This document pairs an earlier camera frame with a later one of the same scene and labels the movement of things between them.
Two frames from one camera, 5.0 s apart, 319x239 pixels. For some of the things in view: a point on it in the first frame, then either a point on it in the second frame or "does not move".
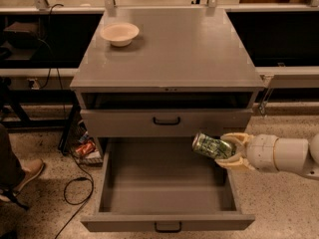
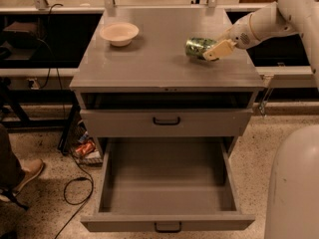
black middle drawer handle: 167,231 does not move
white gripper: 261,152 → 241,33
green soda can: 210,145 → 195,47
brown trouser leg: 11,170 does not move
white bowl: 120,34 does not move
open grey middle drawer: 163,184 does not move
